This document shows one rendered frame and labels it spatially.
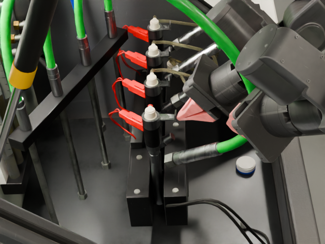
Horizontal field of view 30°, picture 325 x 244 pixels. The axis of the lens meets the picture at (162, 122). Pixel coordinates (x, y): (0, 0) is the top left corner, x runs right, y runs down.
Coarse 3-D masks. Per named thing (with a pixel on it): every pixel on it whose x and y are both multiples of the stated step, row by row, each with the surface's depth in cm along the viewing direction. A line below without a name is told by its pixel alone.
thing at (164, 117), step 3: (162, 114) 95; (165, 114) 95; (168, 114) 95; (171, 114) 95; (174, 114) 95; (162, 117) 94; (165, 117) 94; (168, 117) 94; (171, 117) 94; (174, 117) 94; (159, 120) 94; (162, 120) 94; (165, 120) 94; (168, 120) 94; (171, 120) 94; (174, 120) 94
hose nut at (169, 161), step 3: (171, 153) 85; (165, 156) 86; (168, 156) 86; (171, 156) 85; (165, 159) 86; (168, 159) 85; (171, 159) 85; (165, 162) 86; (168, 162) 85; (171, 162) 85; (174, 162) 85; (168, 165) 86; (171, 165) 86; (174, 165) 85; (177, 165) 86
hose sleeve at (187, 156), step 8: (208, 144) 81; (216, 144) 80; (176, 152) 85; (184, 152) 84; (192, 152) 82; (200, 152) 81; (208, 152) 80; (216, 152) 80; (176, 160) 85; (184, 160) 84; (192, 160) 83
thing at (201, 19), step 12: (12, 0) 78; (168, 0) 67; (180, 0) 66; (192, 12) 67; (0, 24) 82; (204, 24) 67; (0, 36) 83; (216, 36) 67; (228, 48) 68; (12, 60) 87; (252, 84) 70; (228, 144) 78; (240, 144) 77
